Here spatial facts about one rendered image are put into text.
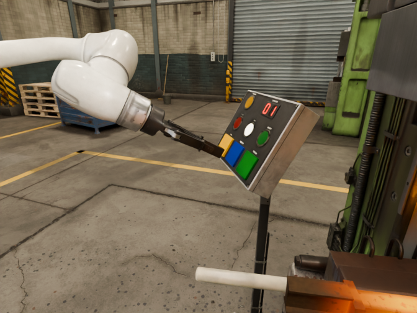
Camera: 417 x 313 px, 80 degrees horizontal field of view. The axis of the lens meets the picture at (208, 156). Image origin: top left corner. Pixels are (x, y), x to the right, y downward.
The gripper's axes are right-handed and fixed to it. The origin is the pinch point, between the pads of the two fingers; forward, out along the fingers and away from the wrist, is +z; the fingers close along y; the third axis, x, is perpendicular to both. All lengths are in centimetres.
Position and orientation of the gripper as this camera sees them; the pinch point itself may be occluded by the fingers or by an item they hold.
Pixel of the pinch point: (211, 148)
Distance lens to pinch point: 71.6
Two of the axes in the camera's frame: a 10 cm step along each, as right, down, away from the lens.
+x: 4.8, -8.6, -1.8
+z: 8.3, 3.8, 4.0
